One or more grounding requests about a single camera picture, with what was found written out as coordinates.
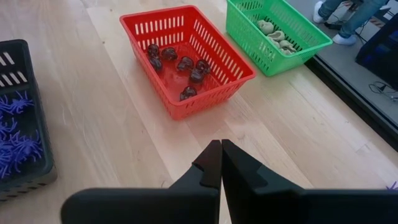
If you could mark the purple plastic spider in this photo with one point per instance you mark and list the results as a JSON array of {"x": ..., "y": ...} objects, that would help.
[
  {"x": 15, "y": 105},
  {"x": 6, "y": 161},
  {"x": 6, "y": 128},
  {"x": 26, "y": 146},
  {"x": 392, "y": 186}
]

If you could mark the black equipment case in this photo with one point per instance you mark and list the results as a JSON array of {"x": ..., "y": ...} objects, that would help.
[{"x": 382, "y": 53}]

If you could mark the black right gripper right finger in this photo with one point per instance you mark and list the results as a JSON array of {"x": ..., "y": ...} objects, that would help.
[{"x": 264, "y": 199}]

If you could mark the person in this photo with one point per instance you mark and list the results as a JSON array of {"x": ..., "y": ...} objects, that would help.
[{"x": 357, "y": 18}]

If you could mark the cream plastic skull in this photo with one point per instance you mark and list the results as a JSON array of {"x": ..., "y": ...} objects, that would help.
[
  {"x": 287, "y": 45},
  {"x": 265, "y": 26},
  {"x": 277, "y": 35},
  {"x": 286, "y": 52}
]

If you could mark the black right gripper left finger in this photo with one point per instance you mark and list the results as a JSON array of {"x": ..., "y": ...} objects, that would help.
[{"x": 186, "y": 199}]

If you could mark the green slotted plastic basket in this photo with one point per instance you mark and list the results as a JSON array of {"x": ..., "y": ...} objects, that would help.
[{"x": 298, "y": 29}]

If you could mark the black slotted plastic basket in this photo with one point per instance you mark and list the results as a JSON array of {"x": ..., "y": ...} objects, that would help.
[{"x": 37, "y": 102}]

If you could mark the red slotted plastic basket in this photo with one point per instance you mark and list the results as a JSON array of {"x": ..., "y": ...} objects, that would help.
[{"x": 174, "y": 81}]

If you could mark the black metal table frame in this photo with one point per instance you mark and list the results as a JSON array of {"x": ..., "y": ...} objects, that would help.
[{"x": 342, "y": 90}]

